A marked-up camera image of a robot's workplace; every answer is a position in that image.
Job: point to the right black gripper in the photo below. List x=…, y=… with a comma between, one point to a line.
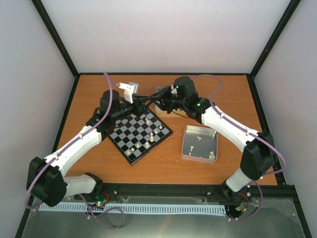
x=161, y=97

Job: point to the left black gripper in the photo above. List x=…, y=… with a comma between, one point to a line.
x=140, y=107

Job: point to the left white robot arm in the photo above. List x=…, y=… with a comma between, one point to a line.
x=47, y=178

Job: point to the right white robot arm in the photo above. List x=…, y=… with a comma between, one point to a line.
x=258, y=151

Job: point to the white chess pieces pile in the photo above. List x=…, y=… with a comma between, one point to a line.
x=202, y=148

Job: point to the green lit circuit board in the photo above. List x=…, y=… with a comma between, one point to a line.
x=103, y=199

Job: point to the gold square tin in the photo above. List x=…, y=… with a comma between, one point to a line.
x=174, y=113

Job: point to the black and silver chessboard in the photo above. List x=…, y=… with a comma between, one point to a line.
x=132, y=130

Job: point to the pink square tin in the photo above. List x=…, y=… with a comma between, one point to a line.
x=191, y=131

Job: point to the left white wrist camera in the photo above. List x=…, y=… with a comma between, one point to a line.
x=129, y=90

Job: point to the black aluminium frame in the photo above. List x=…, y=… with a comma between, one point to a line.
x=280, y=178

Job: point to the light blue cable duct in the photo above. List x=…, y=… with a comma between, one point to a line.
x=139, y=209

